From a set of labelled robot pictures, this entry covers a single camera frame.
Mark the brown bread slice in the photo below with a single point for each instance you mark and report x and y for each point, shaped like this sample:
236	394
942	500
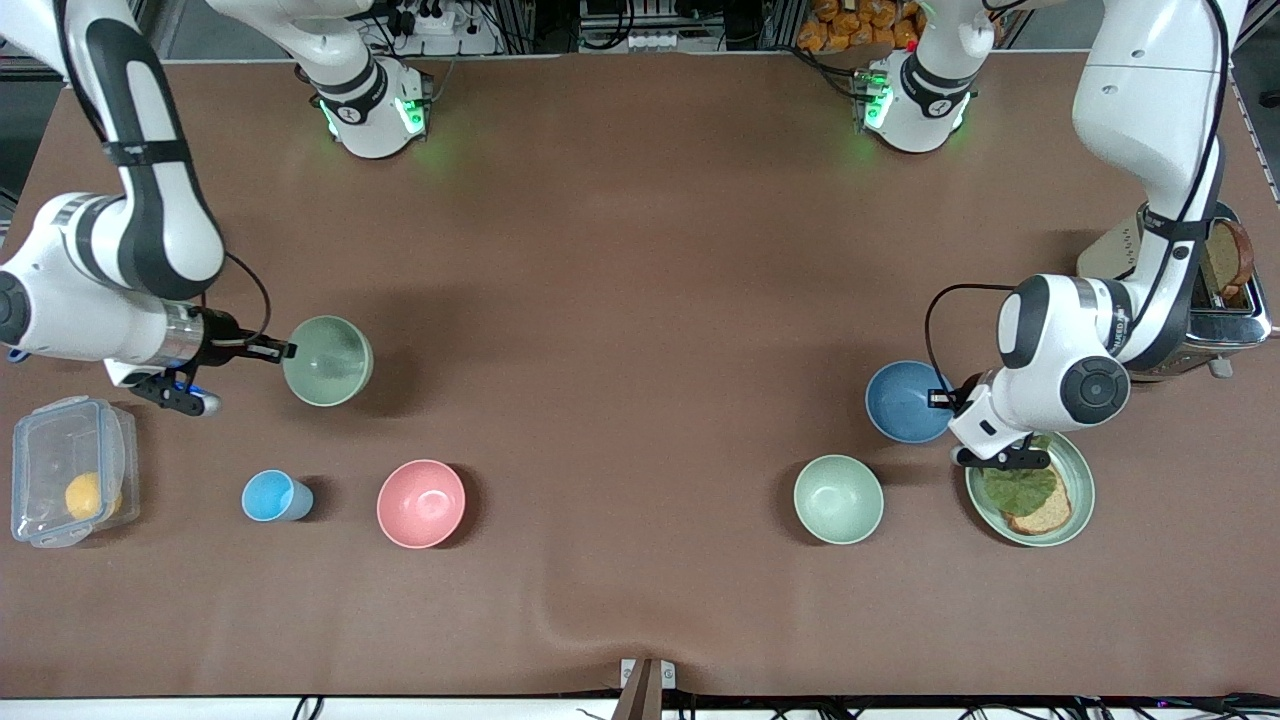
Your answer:
1228	262

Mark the beige chrome toaster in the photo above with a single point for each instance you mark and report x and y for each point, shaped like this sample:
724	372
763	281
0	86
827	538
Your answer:
1225	325

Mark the light blue cup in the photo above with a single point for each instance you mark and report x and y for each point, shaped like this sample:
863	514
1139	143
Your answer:
270	496

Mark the metal clamp bracket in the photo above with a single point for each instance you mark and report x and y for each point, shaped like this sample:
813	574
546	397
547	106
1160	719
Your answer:
647	680

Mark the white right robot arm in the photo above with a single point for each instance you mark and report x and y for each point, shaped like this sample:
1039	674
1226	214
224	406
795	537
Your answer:
150	230

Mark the clear plastic lidded container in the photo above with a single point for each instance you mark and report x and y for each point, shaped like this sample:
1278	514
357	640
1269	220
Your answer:
60	450

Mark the orange snack bag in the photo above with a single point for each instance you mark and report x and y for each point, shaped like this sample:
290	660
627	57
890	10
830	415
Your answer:
860	25

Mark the yellow lemon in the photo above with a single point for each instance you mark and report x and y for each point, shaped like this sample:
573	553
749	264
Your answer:
88	497

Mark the light green bowl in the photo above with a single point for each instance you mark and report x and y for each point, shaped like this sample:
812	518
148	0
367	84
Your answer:
838	499
330	362

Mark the brown table cloth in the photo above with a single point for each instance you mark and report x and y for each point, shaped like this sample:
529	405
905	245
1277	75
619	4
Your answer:
640	600

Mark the white power strip with plugs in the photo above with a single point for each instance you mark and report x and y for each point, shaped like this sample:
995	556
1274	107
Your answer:
435	20

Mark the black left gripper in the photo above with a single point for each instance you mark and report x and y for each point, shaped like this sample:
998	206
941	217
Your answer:
964	394

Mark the wholegrain bread slice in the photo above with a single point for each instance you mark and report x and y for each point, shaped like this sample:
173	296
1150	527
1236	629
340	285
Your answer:
1045	518

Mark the pink bowl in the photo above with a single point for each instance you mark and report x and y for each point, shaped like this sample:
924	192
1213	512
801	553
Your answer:
421	504

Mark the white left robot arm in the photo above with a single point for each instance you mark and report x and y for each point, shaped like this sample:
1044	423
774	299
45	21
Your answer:
1150	100

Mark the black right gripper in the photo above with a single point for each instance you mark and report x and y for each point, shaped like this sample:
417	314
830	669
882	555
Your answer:
222	335

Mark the green lettuce leaf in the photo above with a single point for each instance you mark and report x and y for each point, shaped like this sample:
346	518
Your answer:
1020	490

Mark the blue bowl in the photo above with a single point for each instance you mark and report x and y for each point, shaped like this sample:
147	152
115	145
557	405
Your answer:
900	400

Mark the light green plate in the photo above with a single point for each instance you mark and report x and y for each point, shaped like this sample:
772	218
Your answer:
1082	490

